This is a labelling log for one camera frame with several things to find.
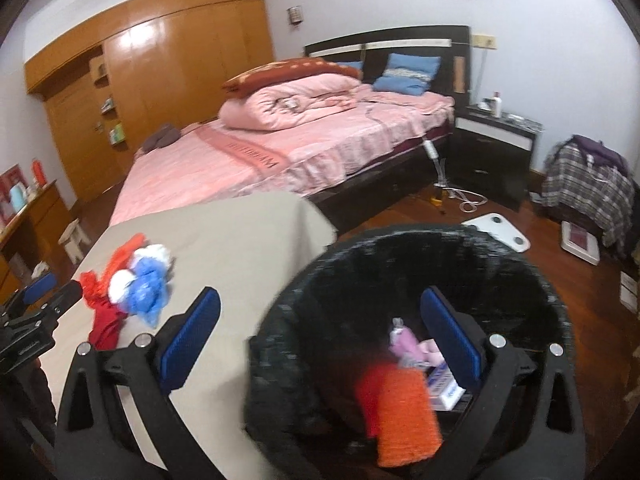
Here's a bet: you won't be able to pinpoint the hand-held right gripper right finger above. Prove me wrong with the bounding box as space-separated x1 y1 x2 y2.
415 287 587 480

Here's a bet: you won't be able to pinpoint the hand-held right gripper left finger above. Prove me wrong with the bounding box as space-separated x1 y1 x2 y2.
54 286 224 480

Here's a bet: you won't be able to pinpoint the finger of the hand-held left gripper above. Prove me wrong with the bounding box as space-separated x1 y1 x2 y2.
15 272 57 308
20 280 84 322

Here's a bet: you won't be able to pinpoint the blue white small box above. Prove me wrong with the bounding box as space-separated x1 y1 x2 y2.
425 360 463 411

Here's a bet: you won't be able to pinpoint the red cloth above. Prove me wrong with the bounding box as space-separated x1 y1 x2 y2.
89 305 127 352

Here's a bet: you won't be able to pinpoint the orange mesh pad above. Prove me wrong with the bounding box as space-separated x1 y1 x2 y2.
102 232 149 281
372 367 444 469

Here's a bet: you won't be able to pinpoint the black-lined trash bin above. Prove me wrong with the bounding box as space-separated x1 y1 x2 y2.
245 225 573 480

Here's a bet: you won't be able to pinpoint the wooden side cabinet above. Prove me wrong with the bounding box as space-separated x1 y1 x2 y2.
0 180 76 301

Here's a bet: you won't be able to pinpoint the light blue kettle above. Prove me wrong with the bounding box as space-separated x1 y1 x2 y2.
7 182 29 216

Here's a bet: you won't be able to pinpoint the beige tablecloth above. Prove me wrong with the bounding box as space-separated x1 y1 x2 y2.
37 192 339 480

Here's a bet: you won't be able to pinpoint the white bathroom scale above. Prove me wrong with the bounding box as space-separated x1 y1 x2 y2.
461 212 531 253

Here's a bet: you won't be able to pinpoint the white scale with red top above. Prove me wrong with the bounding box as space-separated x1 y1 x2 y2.
560 220 601 266

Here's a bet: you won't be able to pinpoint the dark nightstand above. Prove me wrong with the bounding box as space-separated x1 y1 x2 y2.
447 104 543 211

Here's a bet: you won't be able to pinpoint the mauve cloth bundle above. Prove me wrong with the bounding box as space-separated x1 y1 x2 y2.
141 125 180 152

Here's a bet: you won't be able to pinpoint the white printed box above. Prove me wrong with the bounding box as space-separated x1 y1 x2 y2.
620 270 640 313

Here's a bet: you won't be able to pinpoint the plaid cloth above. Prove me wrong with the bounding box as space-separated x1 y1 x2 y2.
542 140 636 261

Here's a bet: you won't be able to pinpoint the pink bedspread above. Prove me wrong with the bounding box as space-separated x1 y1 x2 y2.
107 85 456 228

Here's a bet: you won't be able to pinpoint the purple garment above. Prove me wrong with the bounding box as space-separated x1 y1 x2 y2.
572 135 631 176

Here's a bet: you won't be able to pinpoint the pink folded quilt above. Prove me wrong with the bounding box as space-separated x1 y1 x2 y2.
220 74 361 132

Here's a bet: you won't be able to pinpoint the wooden wardrobe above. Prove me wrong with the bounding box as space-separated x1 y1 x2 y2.
22 0 276 203

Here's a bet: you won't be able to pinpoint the blue pillow with patterned band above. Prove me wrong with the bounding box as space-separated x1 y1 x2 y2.
372 53 442 96

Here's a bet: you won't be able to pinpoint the red patterned pillow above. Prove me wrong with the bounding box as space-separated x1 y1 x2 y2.
222 58 362 98

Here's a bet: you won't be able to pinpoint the dark wooden bed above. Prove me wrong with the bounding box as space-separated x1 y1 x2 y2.
107 25 473 241

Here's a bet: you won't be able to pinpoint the red picture frame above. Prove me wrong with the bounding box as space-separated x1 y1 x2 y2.
0 167 26 228

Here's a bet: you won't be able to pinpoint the white floor cables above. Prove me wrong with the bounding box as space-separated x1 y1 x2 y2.
435 157 488 213

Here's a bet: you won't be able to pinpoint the grey socket cable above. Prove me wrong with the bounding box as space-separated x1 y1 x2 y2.
470 49 489 106

